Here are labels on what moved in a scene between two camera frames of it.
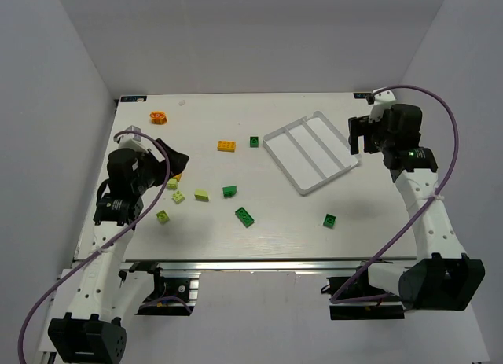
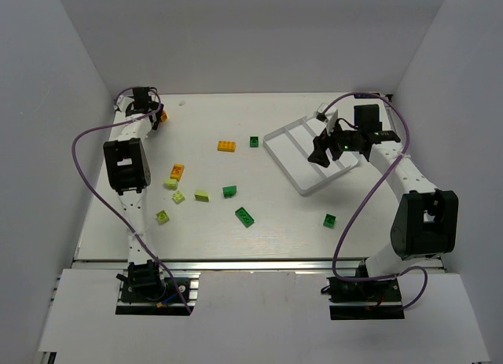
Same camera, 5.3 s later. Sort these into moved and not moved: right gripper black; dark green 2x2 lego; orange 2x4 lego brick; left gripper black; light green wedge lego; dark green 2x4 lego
Moved: right gripper black; left gripper black
Not moved: light green wedge lego; dark green 2x2 lego; orange 2x4 lego brick; dark green 2x4 lego
